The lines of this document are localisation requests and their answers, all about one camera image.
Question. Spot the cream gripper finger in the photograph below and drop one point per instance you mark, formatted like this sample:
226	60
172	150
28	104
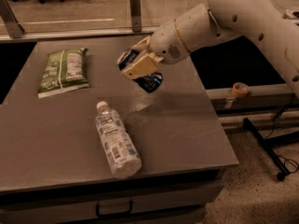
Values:
147	64
142	45

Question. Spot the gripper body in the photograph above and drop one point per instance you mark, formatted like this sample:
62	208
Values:
167	42

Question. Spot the blue pepsi can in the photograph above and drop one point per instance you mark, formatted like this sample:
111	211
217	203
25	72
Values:
150	82

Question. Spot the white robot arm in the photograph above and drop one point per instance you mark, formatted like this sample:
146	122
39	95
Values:
216	22

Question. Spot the green chip bag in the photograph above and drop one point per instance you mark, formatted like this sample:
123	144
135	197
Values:
65	71

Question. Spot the orange tape roll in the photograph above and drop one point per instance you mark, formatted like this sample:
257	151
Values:
240	89

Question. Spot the clear plastic water bottle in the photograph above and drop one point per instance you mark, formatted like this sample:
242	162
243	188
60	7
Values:
123	159

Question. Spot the black stand leg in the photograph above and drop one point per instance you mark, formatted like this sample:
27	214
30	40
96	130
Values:
268	143

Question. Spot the middle metal rail bracket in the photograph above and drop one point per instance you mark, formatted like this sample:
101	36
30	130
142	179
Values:
135	9

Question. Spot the metal rail bracket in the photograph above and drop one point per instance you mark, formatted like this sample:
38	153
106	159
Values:
13	27
135	9

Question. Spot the left metal rail bracket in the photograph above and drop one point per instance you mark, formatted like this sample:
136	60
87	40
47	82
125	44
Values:
13	27

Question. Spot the black drawer handle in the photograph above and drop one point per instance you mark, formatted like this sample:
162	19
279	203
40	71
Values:
112	209

